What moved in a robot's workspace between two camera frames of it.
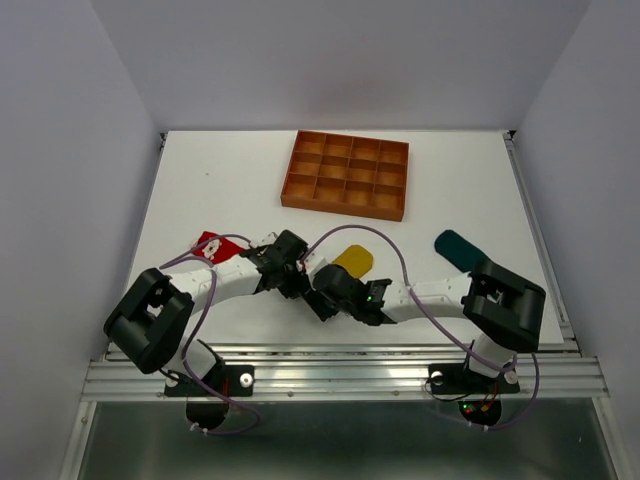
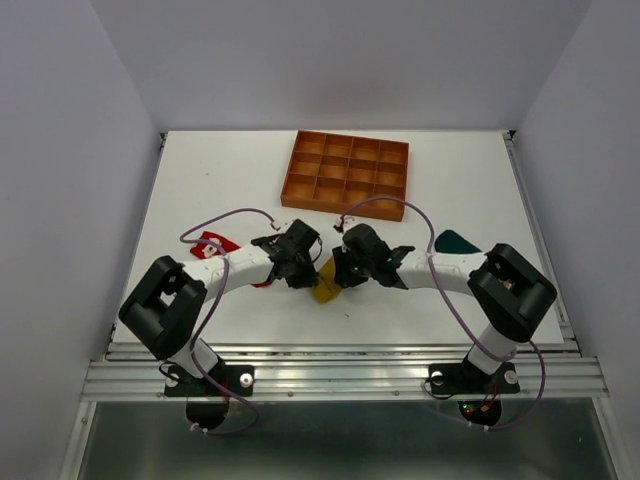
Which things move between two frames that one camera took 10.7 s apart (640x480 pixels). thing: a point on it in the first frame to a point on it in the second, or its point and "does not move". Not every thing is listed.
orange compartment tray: [348, 175] does not move
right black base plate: [458, 378] does not move
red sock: [217, 250] does not move
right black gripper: [312, 298] to [341, 254]
